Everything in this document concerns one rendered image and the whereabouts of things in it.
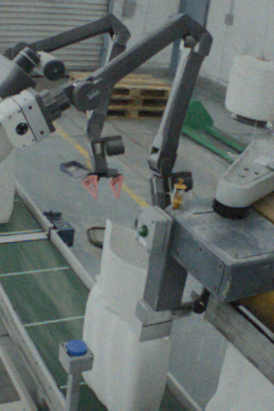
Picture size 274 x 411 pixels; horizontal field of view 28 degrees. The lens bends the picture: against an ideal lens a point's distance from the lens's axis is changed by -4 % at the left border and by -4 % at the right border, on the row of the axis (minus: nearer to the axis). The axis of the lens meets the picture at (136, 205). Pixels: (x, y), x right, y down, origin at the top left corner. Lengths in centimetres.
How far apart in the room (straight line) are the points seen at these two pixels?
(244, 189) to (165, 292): 32
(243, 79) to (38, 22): 762
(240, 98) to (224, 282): 54
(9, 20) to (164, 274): 769
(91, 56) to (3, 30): 164
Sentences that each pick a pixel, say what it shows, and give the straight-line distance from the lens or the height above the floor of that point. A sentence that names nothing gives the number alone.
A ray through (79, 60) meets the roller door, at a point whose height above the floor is 30.
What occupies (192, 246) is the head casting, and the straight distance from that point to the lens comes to 124.
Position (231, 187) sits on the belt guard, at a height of 141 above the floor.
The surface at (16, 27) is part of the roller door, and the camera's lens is 888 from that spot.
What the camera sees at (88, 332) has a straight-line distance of 204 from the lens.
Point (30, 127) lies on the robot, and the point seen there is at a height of 144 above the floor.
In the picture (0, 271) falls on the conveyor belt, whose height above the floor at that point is 38.
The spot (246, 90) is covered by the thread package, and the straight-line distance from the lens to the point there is 149.
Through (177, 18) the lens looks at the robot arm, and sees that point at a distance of 159.
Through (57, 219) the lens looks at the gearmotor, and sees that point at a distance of 336.
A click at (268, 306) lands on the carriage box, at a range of 152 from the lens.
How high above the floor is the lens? 186
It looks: 24 degrees down
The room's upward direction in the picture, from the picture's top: 9 degrees clockwise
